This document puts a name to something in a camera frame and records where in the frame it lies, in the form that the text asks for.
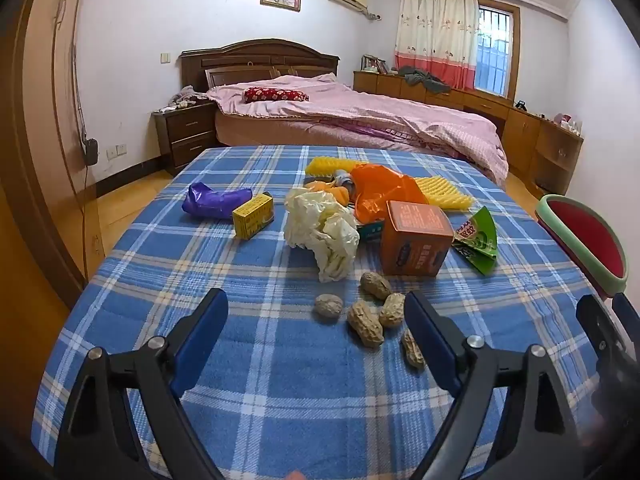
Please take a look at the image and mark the yellow foam net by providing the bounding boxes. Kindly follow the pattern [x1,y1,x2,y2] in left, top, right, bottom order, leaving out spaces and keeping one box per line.
[306,156,362,181]
[414,176,474,211]

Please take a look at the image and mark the pink blanket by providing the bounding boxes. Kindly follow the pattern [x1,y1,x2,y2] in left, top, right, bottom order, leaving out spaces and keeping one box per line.
[206,74,508,186]

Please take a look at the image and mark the white teal medicine box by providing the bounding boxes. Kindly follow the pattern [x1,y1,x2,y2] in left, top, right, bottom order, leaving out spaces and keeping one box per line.
[357,221,387,242]

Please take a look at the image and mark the floral curtain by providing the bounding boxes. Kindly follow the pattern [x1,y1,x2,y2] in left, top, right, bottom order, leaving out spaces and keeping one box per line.
[394,0,480,92]

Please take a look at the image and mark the orange cardboard box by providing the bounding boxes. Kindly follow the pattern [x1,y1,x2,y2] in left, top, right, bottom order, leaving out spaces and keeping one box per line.
[378,200,455,277]

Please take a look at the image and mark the green snack wrapper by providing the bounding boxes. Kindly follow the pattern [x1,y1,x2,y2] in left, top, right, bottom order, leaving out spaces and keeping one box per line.
[451,206,499,276]

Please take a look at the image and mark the peanut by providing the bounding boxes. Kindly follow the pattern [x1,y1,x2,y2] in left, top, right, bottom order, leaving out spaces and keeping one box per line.
[401,329,426,371]
[378,292,407,329]
[360,272,393,301]
[347,301,385,348]

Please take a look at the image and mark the small yellow box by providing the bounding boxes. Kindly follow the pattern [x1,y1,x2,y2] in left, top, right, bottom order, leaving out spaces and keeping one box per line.
[232,192,275,239]

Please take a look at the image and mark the light wooden cabinet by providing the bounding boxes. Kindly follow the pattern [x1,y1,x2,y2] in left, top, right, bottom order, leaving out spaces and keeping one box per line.
[353,70,585,196]

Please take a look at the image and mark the grey clothing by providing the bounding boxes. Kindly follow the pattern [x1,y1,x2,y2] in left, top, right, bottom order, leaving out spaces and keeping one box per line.
[395,66,452,93]

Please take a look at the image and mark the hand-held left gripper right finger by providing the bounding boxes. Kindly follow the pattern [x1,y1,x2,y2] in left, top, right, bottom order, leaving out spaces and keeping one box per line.
[402,290,596,480]

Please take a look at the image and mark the grey pink cloth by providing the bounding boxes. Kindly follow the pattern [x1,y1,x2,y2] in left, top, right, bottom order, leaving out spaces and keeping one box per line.
[155,85,211,113]

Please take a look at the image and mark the red patterned pillow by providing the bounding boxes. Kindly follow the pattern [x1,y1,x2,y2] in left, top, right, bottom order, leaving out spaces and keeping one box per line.
[243,87,310,104]

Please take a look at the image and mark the dark wooden bed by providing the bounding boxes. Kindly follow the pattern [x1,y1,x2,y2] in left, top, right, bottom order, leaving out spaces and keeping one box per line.
[179,38,501,181]

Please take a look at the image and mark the purple plastic bag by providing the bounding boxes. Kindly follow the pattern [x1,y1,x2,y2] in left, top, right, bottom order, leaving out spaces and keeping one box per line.
[182,182,254,219]

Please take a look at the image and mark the crumpled white plastic bag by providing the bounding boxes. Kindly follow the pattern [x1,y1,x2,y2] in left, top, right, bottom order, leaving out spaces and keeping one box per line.
[284,187,361,283]

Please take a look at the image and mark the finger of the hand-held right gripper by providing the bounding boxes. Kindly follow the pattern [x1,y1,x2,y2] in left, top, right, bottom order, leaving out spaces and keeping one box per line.
[612,291,640,326]
[576,296,621,361]

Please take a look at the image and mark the window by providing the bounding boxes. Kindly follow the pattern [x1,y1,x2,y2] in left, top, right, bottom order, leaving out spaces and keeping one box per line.
[475,5,521,98]

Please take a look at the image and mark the small pink white containers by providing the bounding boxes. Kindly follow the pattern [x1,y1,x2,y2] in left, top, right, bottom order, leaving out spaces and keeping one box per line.
[550,112,583,133]

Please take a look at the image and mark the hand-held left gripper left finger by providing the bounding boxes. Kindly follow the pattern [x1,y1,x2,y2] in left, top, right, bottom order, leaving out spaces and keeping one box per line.
[52,287,230,480]

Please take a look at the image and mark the dark wooden nightstand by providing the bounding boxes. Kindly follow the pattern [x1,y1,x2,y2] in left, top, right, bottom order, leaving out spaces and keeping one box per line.
[152,100,218,177]

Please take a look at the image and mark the wooden wardrobe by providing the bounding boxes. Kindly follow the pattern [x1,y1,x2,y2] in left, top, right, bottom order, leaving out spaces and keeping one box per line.
[0,0,106,296]

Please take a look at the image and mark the blue plaid tablecloth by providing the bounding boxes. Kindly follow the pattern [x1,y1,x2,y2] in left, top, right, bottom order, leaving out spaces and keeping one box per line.
[30,145,640,480]

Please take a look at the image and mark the black cable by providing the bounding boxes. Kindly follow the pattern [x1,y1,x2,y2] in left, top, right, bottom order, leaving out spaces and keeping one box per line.
[56,0,101,281]

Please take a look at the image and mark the walnut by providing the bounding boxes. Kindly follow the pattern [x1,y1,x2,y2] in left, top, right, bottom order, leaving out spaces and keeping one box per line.
[313,294,344,319]

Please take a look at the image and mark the orange plastic bag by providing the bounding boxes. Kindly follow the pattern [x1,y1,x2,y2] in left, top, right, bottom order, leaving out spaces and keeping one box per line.
[348,164,430,223]

